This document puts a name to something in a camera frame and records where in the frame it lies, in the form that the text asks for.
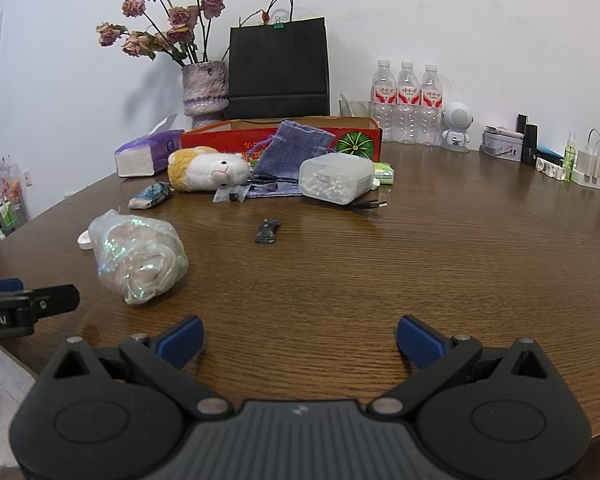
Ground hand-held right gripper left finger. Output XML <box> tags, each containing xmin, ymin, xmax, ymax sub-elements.
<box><xmin>50</xmin><ymin>315</ymin><xmax>232</xmax><ymax>421</ymax></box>

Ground purple burlap pouch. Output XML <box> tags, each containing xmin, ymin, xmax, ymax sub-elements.
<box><xmin>245</xmin><ymin>120</ymin><xmax>335</xmax><ymax>197</ymax></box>

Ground green spray bottle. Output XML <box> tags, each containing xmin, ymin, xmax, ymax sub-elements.
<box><xmin>562</xmin><ymin>131</ymin><xmax>577</xmax><ymax>177</ymax></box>

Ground small clear plastic packet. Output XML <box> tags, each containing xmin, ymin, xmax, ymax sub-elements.
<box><xmin>212</xmin><ymin>185</ymin><xmax>251</xmax><ymax>204</ymax></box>

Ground black usb cable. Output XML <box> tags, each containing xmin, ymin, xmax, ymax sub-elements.
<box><xmin>247</xmin><ymin>174</ymin><xmax>388</xmax><ymax>211</ymax></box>

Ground small black clip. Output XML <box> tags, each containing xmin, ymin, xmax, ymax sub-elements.
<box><xmin>254</xmin><ymin>218</ymin><xmax>282</xmax><ymax>246</ymax></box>

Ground grey glass cup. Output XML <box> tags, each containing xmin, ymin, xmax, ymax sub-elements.
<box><xmin>339</xmin><ymin>99</ymin><xmax>372</xmax><ymax>117</ymax></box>

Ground purple tissue pack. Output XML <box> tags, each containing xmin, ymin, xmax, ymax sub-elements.
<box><xmin>115</xmin><ymin>115</ymin><xmax>186</xmax><ymax>179</ymax></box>

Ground clear water bottle red label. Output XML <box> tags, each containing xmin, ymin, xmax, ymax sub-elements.
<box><xmin>371</xmin><ymin>59</ymin><xmax>398</xmax><ymax>143</ymax></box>
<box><xmin>396</xmin><ymin>61</ymin><xmax>422</xmax><ymax>145</ymax></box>
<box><xmin>419</xmin><ymin>64</ymin><xmax>443</xmax><ymax>147</ymax></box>

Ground black cylinder bottle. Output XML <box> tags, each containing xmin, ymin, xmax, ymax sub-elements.
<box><xmin>521</xmin><ymin>124</ymin><xmax>539</xmax><ymax>167</ymax></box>

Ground white holder with holes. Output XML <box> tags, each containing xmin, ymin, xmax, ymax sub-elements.
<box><xmin>536</xmin><ymin>157</ymin><xmax>573</xmax><ymax>181</ymax></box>

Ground black paper bag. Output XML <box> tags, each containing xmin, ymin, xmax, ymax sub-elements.
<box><xmin>228</xmin><ymin>0</ymin><xmax>331</xmax><ymax>121</ymax></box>

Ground dried pink roses bouquet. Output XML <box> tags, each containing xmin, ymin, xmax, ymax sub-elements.
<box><xmin>96</xmin><ymin>0</ymin><xmax>227</xmax><ymax>67</ymax></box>

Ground white charger plug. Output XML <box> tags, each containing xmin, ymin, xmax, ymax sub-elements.
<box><xmin>572</xmin><ymin>147</ymin><xmax>600</xmax><ymax>191</ymax></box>

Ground purple mottled vase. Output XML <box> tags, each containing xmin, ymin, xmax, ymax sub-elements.
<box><xmin>181</xmin><ymin>61</ymin><xmax>229</xmax><ymax>130</ymax></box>

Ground red cardboard box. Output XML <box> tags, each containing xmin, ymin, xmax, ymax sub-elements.
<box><xmin>180</xmin><ymin>116</ymin><xmax>383</xmax><ymax>163</ymax></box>

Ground blue shiny wrapped packet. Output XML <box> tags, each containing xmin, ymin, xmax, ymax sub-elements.
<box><xmin>128</xmin><ymin>183</ymin><xmax>176</xmax><ymax>210</ymax></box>

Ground white robot speaker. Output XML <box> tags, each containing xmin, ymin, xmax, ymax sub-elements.
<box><xmin>440</xmin><ymin>101</ymin><xmax>476</xmax><ymax>152</ymax></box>

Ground clear plastic box white beads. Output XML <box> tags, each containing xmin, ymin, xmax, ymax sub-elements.
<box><xmin>299</xmin><ymin>153</ymin><xmax>376</xmax><ymax>206</ymax></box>

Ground iridescent plastic bag bundle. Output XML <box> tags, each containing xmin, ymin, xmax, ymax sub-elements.
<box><xmin>87</xmin><ymin>208</ymin><xmax>189</xmax><ymax>306</ymax></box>

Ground white printed tin box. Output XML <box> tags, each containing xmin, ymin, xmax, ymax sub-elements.
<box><xmin>481</xmin><ymin>126</ymin><xmax>524</xmax><ymax>162</ymax></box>

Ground yellow white hamster plush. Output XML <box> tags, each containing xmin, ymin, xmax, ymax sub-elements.
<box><xmin>167</xmin><ymin>146</ymin><xmax>253</xmax><ymax>193</ymax></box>

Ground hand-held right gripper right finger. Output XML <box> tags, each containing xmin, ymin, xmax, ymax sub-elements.
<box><xmin>369</xmin><ymin>315</ymin><xmax>551</xmax><ymax>421</ymax></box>

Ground shelf of colourful packets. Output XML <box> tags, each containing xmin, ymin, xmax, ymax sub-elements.
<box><xmin>0</xmin><ymin>155</ymin><xmax>31</xmax><ymax>256</ymax></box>

